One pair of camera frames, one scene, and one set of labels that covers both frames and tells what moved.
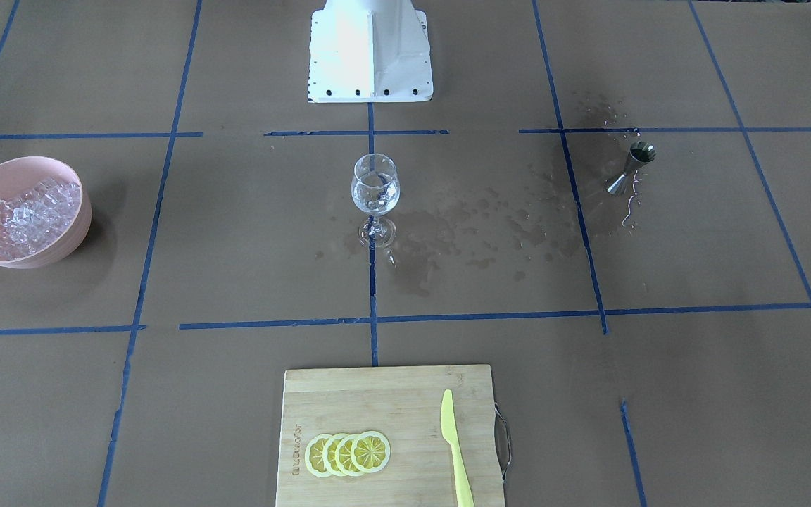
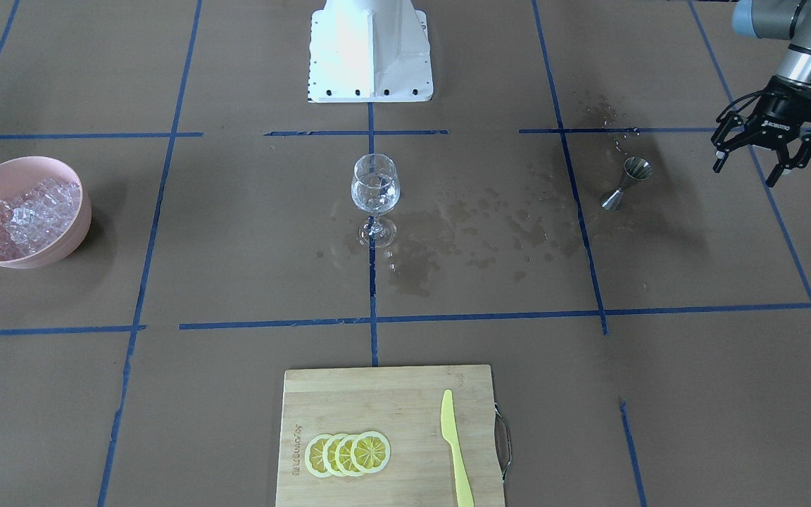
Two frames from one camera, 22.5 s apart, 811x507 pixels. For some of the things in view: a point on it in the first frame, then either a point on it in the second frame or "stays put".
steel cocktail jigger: [640, 154] to [636, 167]
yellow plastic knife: [450, 432] stays put
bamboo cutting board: [403, 404] stays put
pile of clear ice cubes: [28, 223] stays put
